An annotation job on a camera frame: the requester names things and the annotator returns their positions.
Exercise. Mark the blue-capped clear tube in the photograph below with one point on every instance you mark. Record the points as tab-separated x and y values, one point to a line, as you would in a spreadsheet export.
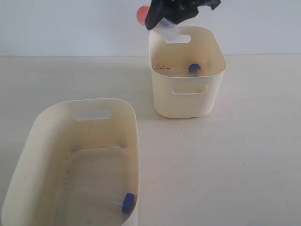
128	203
194	69

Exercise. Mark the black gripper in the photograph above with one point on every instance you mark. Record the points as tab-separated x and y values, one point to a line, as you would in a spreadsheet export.
175	11

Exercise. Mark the orange-capped clear tube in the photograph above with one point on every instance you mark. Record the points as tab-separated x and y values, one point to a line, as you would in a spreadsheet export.
165	28

